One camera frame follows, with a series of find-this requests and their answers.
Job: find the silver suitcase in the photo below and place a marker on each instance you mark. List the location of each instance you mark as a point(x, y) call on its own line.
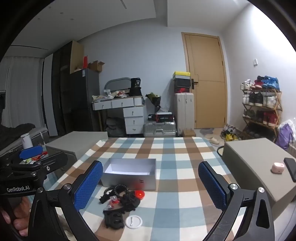
point(159, 129)

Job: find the black flower bouquet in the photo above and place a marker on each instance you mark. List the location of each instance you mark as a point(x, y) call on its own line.
point(153, 98)

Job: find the red round badge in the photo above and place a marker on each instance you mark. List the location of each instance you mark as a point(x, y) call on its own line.
point(140, 194)

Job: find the checked tablecloth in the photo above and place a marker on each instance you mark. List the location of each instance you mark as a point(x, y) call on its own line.
point(175, 162)

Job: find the pile of shoes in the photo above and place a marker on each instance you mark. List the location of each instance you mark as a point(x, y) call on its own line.
point(227, 134)

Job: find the bamboo shoe rack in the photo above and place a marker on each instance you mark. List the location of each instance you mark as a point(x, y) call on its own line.
point(277, 109)

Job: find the clutter of papers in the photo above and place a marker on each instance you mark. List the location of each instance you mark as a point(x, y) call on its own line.
point(111, 95)

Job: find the black red gift box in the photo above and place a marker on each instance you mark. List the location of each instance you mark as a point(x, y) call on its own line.
point(164, 117)

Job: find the white cylindrical container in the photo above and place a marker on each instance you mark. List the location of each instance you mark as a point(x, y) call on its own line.
point(26, 141)

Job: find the grey curtain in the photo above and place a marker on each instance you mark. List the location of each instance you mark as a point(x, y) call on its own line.
point(20, 92)

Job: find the grey arched mirror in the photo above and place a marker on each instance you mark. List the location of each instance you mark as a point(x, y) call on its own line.
point(118, 84)

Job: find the grey door mat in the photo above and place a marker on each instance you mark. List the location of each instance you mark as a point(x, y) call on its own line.
point(207, 131)

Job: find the pink earbuds case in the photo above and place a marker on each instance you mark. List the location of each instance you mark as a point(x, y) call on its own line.
point(277, 168)

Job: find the wooden shoe rack with shoes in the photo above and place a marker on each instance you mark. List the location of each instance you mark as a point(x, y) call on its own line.
point(261, 98)

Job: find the black hair clip pile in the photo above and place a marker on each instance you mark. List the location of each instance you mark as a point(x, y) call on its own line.
point(113, 219)

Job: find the black wardrobe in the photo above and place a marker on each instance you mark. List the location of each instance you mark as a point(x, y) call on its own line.
point(60, 92)

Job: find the purple bag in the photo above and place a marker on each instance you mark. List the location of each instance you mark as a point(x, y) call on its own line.
point(285, 136)

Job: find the black and red shoebox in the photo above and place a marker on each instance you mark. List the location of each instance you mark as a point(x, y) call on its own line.
point(182, 89)

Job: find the open cardboard box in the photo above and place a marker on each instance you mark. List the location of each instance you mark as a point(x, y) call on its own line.
point(96, 66)

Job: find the beige slipper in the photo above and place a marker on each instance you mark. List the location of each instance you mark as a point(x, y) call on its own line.
point(212, 140)

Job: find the silver box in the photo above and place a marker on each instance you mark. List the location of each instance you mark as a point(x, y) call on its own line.
point(129, 180)

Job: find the person's left hand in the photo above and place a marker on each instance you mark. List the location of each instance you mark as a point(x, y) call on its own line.
point(20, 223)

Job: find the dark refrigerator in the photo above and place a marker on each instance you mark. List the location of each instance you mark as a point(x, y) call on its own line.
point(83, 97)

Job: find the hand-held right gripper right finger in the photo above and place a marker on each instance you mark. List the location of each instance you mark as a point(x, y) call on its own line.
point(212, 187)

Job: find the brown wooden box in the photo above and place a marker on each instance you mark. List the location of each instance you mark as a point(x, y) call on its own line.
point(188, 133)

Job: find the black jagged hair clip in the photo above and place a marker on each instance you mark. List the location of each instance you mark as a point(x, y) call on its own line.
point(105, 197)

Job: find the dark clothing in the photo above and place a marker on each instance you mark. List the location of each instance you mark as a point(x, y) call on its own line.
point(16, 132)

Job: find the beige upright suitcase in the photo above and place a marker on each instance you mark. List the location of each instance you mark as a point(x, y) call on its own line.
point(184, 113)

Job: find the large cardboard sheet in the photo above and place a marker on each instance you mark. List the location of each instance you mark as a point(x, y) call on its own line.
point(76, 56)

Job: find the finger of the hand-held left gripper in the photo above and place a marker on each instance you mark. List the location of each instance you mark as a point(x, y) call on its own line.
point(50, 161)
point(32, 152)

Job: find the white dresser with drawers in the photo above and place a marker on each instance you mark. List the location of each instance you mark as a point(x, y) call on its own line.
point(129, 113)

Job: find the small black box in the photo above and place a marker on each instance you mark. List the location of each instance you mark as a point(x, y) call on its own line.
point(150, 117)

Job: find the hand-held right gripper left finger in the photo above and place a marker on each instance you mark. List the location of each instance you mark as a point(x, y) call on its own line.
point(89, 185)

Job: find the black hair claw clips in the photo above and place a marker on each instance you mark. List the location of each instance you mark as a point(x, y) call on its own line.
point(130, 200)

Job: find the yellow lid shoebox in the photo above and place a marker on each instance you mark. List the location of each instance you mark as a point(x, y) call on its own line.
point(182, 74)

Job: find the black phone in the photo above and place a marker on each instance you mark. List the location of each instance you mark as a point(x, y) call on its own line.
point(290, 168)

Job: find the wooden door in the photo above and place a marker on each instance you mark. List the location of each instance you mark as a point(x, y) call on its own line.
point(203, 81)

